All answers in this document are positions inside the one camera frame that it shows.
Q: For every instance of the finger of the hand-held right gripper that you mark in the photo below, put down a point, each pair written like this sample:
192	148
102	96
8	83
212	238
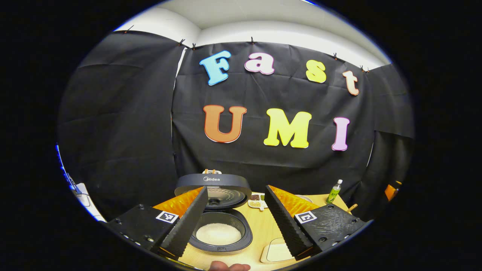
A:
391	192

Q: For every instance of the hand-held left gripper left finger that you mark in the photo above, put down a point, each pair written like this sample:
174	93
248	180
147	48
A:
188	222

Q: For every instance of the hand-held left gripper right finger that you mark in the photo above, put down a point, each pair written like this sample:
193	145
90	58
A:
284	222

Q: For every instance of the white rice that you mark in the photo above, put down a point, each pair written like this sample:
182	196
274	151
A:
218	233

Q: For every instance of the wooden spoon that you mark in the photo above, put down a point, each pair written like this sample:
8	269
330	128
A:
352	208

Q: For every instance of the dark grey rice cooker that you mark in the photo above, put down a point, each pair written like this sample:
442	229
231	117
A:
212	181

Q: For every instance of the white chopstick holder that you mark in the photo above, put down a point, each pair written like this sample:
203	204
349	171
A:
212	172

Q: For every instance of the cream rectangular tray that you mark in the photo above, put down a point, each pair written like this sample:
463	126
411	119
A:
278	253

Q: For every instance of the round white plate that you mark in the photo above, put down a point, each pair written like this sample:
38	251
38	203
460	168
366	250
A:
305	198

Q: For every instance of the white divided bean dish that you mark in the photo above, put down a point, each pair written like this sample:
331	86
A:
256	203

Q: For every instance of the green drink bottle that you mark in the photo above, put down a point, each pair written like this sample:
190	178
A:
333	194

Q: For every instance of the white device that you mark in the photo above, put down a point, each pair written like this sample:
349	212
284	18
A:
88	203

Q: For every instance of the black backdrop cloth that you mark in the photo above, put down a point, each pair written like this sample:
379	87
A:
124	131

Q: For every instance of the computer monitor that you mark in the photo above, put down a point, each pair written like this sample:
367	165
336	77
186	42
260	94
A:
64	165

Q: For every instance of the row of black cloth clips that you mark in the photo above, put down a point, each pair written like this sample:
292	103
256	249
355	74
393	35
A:
252	40

